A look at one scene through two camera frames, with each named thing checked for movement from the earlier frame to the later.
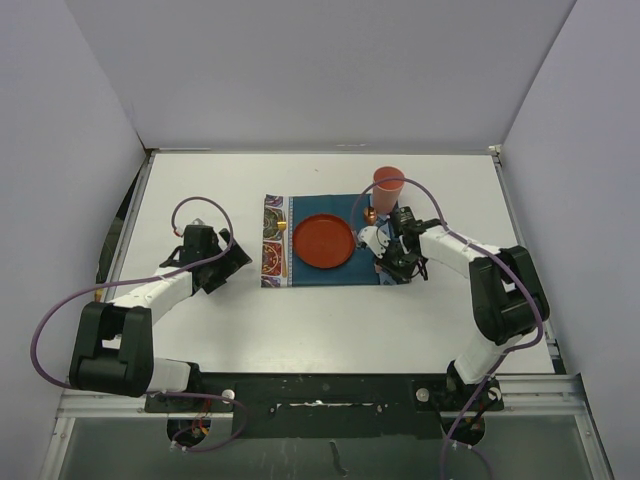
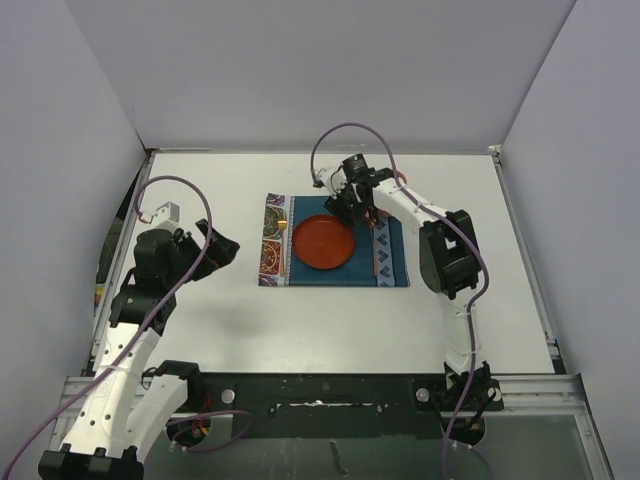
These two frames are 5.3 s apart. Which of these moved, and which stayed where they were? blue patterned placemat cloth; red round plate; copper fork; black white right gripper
Moved: black white right gripper
Stayed: red round plate; copper fork; blue patterned placemat cloth
